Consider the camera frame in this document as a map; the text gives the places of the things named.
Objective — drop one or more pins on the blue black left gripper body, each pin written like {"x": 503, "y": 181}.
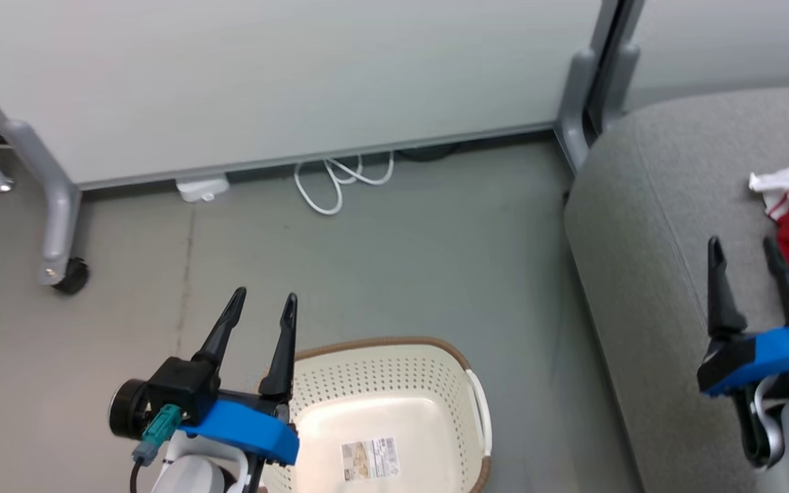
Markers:
{"x": 244, "y": 428}

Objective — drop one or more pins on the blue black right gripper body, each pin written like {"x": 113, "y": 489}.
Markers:
{"x": 771, "y": 352}

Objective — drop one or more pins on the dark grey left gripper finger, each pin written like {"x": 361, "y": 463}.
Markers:
{"x": 283, "y": 349}
{"x": 224, "y": 329}

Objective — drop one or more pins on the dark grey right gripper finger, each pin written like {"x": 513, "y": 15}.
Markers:
{"x": 722, "y": 294}
{"x": 785, "y": 281}

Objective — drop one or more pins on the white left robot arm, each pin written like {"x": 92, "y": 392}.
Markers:
{"x": 192, "y": 476}

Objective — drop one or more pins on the cream perforated laundry basket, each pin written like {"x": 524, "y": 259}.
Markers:
{"x": 381, "y": 404}

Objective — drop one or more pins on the grey fabric sofa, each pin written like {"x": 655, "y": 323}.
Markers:
{"x": 648, "y": 274}

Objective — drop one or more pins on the paper label sticker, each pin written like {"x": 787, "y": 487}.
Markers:
{"x": 370, "y": 457}

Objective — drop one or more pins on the white power adapter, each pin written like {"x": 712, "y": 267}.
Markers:
{"x": 201, "y": 189}

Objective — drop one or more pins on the black caster wheel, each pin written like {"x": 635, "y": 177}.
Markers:
{"x": 71, "y": 276}

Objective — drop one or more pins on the grey partition leg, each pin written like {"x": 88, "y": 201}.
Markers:
{"x": 52, "y": 205}

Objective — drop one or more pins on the small white partition panel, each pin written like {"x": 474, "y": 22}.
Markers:
{"x": 737, "y": 48}

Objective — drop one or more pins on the large white partition panel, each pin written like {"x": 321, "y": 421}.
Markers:
{"x": 264, "y": 82}

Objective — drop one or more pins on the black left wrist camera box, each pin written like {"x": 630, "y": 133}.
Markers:
{"x": 182, "y": 383}

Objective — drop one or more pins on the grey partition corner post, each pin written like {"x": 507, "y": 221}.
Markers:
{"x": 581, "y": 96}

